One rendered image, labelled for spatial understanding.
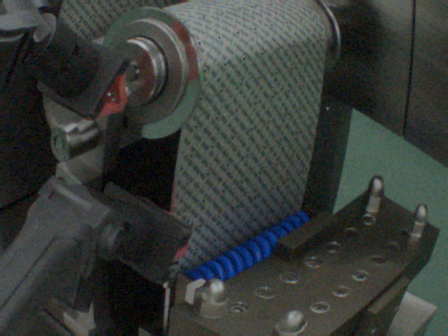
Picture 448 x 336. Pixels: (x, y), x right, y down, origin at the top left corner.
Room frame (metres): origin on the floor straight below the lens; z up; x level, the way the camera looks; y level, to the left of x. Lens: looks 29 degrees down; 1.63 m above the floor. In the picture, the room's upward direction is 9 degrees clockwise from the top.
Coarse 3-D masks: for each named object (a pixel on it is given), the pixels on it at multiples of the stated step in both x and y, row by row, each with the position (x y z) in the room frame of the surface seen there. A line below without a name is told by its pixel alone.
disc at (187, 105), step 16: (128, 16) 0.89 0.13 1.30; (144, 16) 0.87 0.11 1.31; (160, 16) 0.86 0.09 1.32; (176, 16) 0.85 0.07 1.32; (112, 32) 0.90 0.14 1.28; (176, 32) 0.85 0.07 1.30; (192, 48) 0.83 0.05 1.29; (192, 64) 0.83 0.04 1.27; (192, 80) 0.83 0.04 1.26; (192, 96) 0.83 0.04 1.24; (176, 112) 0.84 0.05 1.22; (192, 112) 0.83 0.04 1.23; (128, 128) 0.87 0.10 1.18; (144, 128) 0.86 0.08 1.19; (160, 128) 0.84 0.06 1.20; (176, 128) 0.83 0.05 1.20
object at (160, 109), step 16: (320, 16) 1.05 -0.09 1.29; (128, 32) 0.88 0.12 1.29; (144, 32) 0.86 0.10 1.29; (160, 32) 0.85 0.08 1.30; (176, 48) 0.84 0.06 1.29; (176, 64) 0.84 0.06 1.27; (176, 80) 0.83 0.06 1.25; (176, 96) 0.83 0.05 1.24; (128, 112) 0.86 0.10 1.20; (144, 112) 0.85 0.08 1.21; (160, 112) 0.84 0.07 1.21
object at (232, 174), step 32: (288, 96) 0.97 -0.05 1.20; (320, 96) 1.03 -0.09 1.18; (224, 128) 0.88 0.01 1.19; (256, 128) 0.93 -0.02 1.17; (288, 128) 0.98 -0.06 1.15; (192, 160) 0.85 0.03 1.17; (224, 160) 0.89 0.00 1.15; (256, 160) 0.93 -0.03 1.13; (288, 160) 0.98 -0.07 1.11; (192, 192) 0.85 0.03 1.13; (224, 192) 0.90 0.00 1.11; (256, 192) 0.94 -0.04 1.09; (288, 192) 1.00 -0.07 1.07; (192, 224) 0.86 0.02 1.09; (224, 224) 0.90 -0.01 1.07; (256, 224) 0.95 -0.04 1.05; (192, 256) 0.87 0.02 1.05
